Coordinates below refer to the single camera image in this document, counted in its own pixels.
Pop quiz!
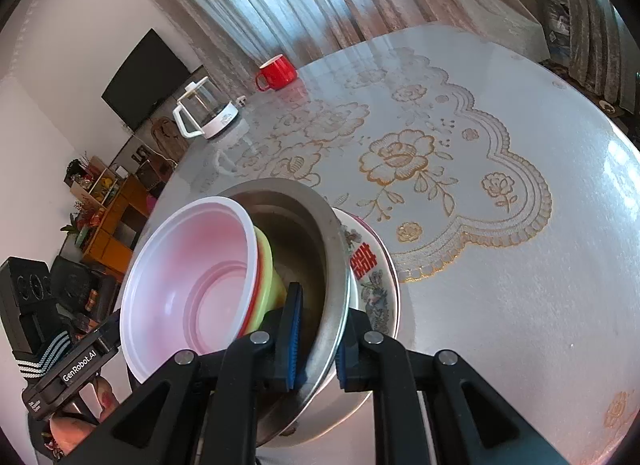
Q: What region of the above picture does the yellow plastic bowl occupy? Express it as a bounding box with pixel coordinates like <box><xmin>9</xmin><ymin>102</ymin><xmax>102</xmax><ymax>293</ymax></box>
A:
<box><xmin>242</xmin><ymin>227</ymin><xmax>286</xmax><ymax>335</ymax></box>

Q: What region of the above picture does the large enamel floral basin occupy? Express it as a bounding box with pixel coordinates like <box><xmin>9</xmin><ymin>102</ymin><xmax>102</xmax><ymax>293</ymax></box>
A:
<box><xmin>271</xmin><ymin>208</ymin><xmax>400</xmax><ymax>447</ymax></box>

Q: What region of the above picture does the stainless steel bowl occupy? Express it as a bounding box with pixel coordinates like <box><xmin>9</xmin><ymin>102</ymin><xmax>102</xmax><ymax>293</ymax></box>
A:
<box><xmin>221</xmin><ymin>178</ymin><xmax>350</xmax><ymax>445</ymax></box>

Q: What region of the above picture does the red plastic bowl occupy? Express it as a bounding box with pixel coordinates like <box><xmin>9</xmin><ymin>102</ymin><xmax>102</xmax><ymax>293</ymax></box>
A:
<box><xmin>119</xmin><ymin>196</ymin><xmax>259</xmax><ymax>383</ymax></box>

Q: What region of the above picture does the person's left hand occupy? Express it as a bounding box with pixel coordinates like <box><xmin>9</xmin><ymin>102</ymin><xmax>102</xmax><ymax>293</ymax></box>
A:
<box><xmin>50</xmin><ymin>376</ymin><xmax>119</xmax><ymax>455</ymax></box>

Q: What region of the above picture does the black sofa chair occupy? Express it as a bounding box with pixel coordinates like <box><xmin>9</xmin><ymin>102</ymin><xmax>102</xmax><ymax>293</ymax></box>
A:
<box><xmin>51</xmin><ymin>256</ymin><xmax>119</xmax><ymax>334</ymax></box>

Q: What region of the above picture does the orange wooden cabinet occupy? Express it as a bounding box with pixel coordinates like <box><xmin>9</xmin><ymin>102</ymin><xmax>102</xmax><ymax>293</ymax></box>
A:
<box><xmin>81</xmin><ymin>176</ymin><xmax>150</xmax><ymax>282</ymax></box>

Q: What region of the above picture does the wooden shelf with items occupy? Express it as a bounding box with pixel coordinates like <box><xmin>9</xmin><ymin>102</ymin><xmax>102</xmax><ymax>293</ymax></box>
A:
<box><xmin>64</xmin><ymin>156</ymin><xmax>125</xmax><ymax>210</ymax></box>

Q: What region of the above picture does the wooden chair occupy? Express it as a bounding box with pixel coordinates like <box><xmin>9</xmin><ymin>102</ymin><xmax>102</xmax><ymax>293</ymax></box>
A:
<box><xmin>151</xmin><ymin>118</ymin><xmax>189</xmax><ymax>163</ymax></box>

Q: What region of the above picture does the white glass electric kettle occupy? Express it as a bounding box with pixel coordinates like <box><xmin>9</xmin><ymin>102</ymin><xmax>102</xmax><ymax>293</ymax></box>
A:
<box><xmin>172</xmin><ymin>76</ymin><xmax>239</xmax><ymax>139</ymax></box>

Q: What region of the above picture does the red mug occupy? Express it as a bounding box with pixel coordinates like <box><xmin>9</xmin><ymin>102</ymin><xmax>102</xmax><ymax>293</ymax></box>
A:
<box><xmin>255</xmin><ymin>55</ymin><xmax>298</xmax><ymax>92</ymax></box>

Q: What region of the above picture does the black wall television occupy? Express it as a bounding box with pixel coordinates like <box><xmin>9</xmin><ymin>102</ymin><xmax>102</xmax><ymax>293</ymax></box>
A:
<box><xmin>101</xmin><ymin>29</ymin><xmax>191</xmax><ymax>130</ymax></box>

